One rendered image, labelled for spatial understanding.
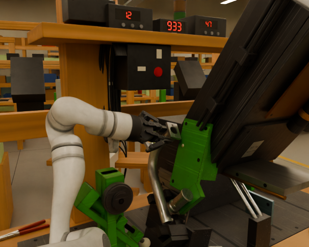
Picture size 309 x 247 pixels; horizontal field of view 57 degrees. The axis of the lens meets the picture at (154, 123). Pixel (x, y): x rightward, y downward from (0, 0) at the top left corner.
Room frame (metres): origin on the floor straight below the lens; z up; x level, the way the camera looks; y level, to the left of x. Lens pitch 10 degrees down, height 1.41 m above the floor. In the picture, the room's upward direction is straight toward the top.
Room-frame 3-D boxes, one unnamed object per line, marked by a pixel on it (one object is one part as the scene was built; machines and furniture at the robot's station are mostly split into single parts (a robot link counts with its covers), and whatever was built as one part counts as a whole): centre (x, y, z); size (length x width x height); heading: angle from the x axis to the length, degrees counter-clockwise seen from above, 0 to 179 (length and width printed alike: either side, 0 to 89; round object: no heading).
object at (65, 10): (0.94, 0.20, 1.59); 0.15 x 0.07 x 0.07; 122
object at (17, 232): (0.88, 0.44, 0.89); 0.16 x 0.05 x 0.01; 130
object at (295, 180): (0.86, -0.28, 1.11); 0.39 x 0.16 x 0.03; 32
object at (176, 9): (1.22, -0.10, 1.67); 0.05 x 0.05 x 0.05
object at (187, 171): (0.81, -0.13, 1.17); 0.13 x 0.12 x 0.20; 122
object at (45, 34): (1.12, -0.02, 1.52); 0.90 x 0.25 x 0.04; 122
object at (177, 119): (1.08, -0.18, 1.07); 0.30 x 0.18 x 0.34; 122
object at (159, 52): (1.02, 0.04, 1.42); 0.17 x 0.12 x 0.15; 122
